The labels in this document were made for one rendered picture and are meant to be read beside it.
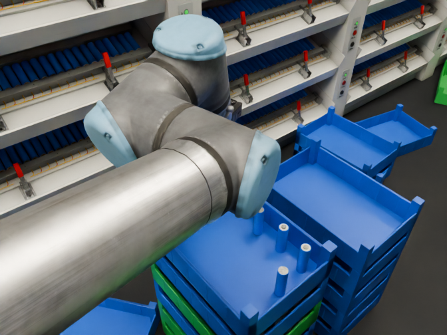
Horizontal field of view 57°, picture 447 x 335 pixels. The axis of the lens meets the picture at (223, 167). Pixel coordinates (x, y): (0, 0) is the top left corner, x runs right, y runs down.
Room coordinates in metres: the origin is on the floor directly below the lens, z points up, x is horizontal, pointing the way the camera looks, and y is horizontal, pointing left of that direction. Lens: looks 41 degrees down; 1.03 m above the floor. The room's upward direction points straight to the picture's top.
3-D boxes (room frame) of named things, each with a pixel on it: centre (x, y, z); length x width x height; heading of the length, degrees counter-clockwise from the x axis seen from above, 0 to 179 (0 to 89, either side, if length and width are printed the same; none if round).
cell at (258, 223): (0.52, -0.07, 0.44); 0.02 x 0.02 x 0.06
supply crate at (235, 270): (0.48, -0.02, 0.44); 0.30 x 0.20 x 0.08; 40
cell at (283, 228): (0.48, -0.11, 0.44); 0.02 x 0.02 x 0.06
